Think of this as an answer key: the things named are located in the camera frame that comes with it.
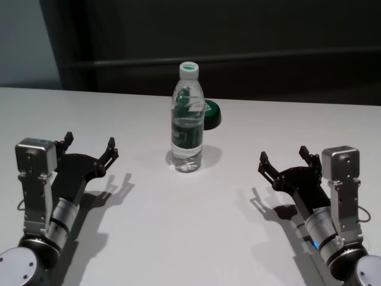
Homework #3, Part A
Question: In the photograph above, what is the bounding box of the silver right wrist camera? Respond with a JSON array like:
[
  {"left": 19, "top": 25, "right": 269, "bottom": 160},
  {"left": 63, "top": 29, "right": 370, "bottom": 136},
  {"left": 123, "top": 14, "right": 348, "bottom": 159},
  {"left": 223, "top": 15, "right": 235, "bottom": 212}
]
[{"left": 321, "top": 145, "right": 363, "bottom": 237}]

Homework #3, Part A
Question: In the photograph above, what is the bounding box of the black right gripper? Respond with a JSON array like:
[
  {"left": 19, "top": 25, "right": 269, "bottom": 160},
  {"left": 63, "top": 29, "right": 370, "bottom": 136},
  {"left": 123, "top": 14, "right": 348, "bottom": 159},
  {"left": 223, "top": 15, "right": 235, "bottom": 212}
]
[{"left": 257, "top": 145, "right": 332, "bottom": 213}]

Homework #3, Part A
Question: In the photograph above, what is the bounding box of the clear water bottle green label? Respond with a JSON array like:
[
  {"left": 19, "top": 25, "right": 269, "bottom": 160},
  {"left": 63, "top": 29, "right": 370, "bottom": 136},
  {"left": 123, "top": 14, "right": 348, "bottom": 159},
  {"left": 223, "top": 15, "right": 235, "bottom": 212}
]
[{"left": 171, "top": 61, "right": 205, "bottom": 173}]

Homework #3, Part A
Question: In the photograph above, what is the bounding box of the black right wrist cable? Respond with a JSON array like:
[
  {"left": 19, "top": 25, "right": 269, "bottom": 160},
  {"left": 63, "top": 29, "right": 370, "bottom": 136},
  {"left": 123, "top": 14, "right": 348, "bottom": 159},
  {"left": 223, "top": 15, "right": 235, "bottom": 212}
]
[{"left": 358, "top": 205, "right": 373, "bottom": 224}]

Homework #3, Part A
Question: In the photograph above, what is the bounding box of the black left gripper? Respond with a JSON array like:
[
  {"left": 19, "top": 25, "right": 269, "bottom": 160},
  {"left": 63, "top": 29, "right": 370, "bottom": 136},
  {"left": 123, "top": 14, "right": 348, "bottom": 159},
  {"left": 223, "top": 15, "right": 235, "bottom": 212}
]
[{"left": 51, "top": 130, "right": 120, "bottom": 206}]

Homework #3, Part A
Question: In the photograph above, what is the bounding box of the green push button black base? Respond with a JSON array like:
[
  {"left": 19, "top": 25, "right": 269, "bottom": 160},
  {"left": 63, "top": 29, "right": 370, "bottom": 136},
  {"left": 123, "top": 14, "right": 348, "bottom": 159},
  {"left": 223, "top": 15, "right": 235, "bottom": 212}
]
[{"left": 204, "top": 100, "right": 223, "bottom": 130}]

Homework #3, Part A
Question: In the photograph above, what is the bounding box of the grey horizontal rail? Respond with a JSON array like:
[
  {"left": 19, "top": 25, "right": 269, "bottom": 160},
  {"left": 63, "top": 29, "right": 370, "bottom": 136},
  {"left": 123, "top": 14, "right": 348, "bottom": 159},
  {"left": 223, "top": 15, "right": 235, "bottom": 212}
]
[{"left": 64, "top": 55, "right": 381, "bottom": 69}]

